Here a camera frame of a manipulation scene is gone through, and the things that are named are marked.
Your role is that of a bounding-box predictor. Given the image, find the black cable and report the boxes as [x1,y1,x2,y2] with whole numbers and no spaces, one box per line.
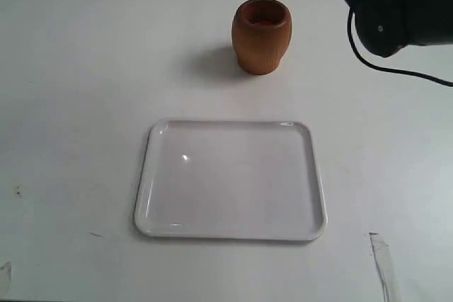
[346,7,453,87]

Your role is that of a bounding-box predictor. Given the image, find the clear tape piece left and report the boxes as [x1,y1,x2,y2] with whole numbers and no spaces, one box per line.
[0,262,11,285]

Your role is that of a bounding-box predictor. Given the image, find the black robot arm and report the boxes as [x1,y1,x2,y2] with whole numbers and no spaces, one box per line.
[345,0,452,57]

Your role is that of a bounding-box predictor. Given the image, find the brown wooden mortar cup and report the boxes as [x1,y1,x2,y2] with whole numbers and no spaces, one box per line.
[231,0,292,75]

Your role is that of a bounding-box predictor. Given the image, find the clear tape strip right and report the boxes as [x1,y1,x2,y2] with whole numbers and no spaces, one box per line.
[369,232,399,302]

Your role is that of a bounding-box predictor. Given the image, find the white rectangular tray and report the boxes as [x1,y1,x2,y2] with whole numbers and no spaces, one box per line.
[133,120,328,242]

